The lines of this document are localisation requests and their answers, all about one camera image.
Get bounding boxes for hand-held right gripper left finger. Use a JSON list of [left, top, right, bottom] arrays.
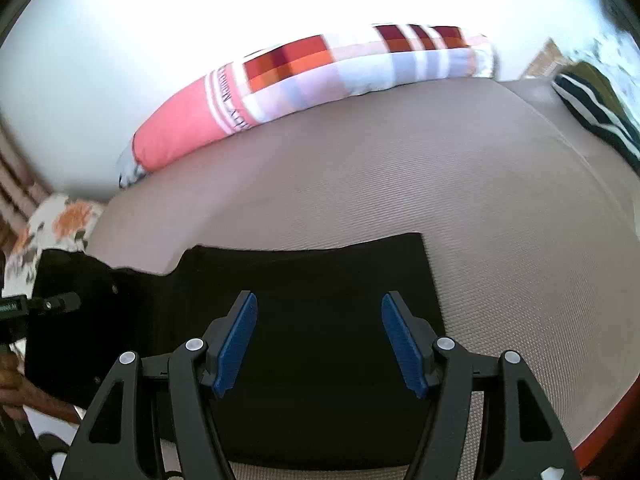
[[59, 290, 259, 480]]

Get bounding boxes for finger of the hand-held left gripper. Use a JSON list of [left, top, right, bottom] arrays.
[[28, 292, 81, 314]]

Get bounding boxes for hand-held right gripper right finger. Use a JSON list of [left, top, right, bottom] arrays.
[[381, 291, 581, 480]]

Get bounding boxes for black pants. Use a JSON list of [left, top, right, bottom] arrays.
[[25, 232, 449, 472]]

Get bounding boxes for person's left hand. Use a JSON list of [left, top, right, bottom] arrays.
[[0, 352, 25, 405]]

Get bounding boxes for floral print pillow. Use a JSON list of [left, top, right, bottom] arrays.
[[2, 192, 104, 307]]

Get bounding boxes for beige woven bed mat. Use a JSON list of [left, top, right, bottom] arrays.
[[75, 77, 640, 480]]

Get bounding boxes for long checkered pink pillow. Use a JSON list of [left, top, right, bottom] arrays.
[[116, 23, 499, 189]]

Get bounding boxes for striped olive garment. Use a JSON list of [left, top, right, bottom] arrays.
[[550, 61, 640, 179]]

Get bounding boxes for brown patterned cloth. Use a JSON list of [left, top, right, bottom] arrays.
[[520, 37, 582, 81]]

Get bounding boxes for white printed cloth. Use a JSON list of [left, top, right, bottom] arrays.
[[575, 30, 640, 82]]

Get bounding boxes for dark wooden cabinet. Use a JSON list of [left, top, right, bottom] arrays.
[[597, 0, 640, 37]]

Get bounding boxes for red wooden bed frame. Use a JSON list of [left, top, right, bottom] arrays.
[[575, 402, 640, 480]]

